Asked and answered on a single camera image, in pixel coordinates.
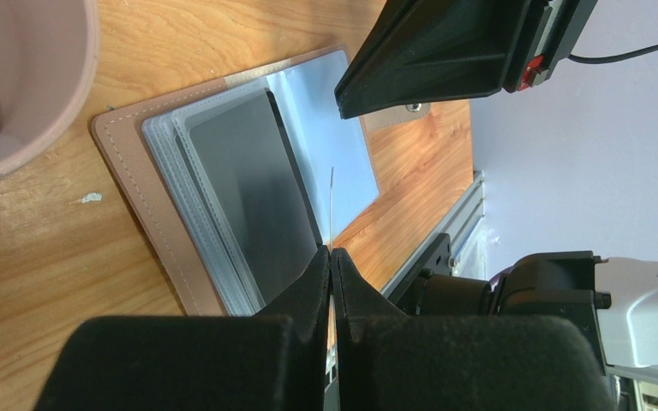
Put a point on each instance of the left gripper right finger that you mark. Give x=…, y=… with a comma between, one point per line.
x=388, y=360

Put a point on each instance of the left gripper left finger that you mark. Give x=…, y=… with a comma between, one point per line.
x=273, y=360

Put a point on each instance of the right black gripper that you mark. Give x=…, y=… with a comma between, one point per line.
x=431, y=51

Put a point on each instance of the pink leather card holder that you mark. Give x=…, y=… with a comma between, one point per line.
x=147, y=148

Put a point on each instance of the black credit card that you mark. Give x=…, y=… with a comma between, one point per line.
x=244, y=151

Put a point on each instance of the pink oval tray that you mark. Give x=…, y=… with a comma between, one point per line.
x=48, y=61

